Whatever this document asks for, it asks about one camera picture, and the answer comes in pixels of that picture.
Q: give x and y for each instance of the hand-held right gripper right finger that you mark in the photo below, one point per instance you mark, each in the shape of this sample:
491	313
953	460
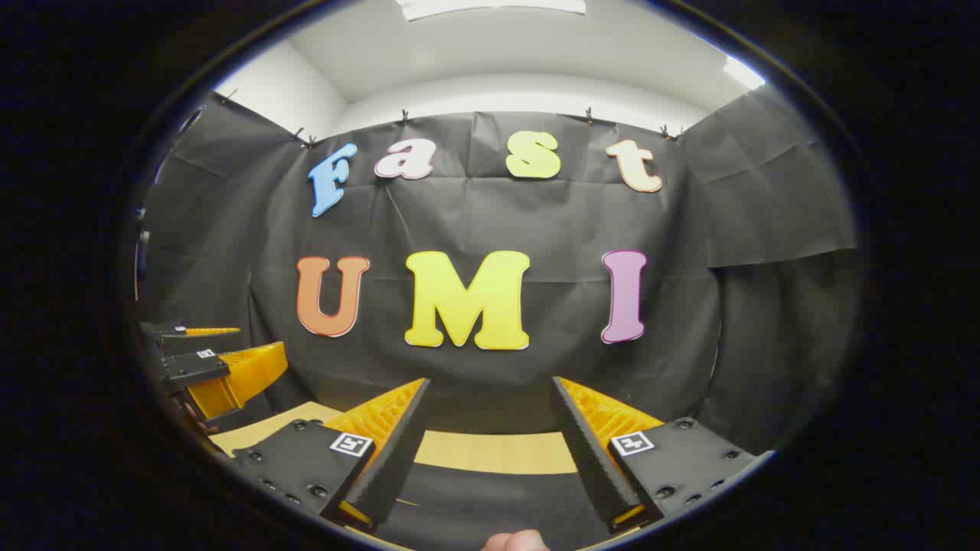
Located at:
586	451

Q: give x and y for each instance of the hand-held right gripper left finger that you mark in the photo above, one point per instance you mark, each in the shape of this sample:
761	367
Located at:
398	451

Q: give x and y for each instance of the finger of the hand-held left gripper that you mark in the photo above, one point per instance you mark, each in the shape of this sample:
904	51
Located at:
191	369
164	331

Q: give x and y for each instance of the black backdrop cloth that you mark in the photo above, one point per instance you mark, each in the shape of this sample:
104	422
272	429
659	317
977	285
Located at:
475	214

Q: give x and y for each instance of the ceiling light panel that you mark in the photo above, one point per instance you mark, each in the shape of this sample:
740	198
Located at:
490	8
744	73

